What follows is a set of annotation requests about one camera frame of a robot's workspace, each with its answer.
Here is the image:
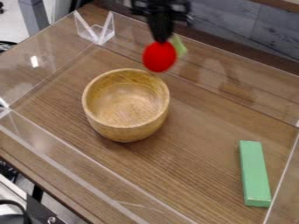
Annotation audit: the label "grey metal post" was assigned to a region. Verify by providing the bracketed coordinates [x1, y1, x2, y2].
[17, 0, 50, 36]

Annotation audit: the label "green rectangular block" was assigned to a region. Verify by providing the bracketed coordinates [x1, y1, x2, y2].
[239, 140, 272, 207]

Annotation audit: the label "round wooden bowl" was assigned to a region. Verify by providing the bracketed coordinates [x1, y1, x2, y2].
[81, 68, 169, 143]

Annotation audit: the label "black cable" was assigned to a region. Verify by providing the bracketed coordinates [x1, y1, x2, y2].
[0, 199, 33, 224]

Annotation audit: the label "black clamp with bolt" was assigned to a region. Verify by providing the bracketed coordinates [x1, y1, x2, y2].
[25, 195, 67, 224]

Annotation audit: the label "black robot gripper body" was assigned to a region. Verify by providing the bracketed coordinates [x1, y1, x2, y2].
[131, 0, 192, 21]

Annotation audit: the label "clear acrylic tray walls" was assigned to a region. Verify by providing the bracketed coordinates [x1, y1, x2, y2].
[0, 6, 299, 224]

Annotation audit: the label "red felt fruit green leaf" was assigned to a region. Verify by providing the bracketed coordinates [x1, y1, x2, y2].
[143, 35, 188, 73]

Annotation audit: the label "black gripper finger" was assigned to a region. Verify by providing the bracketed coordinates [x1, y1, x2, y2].
[148, 13, 173, 43]

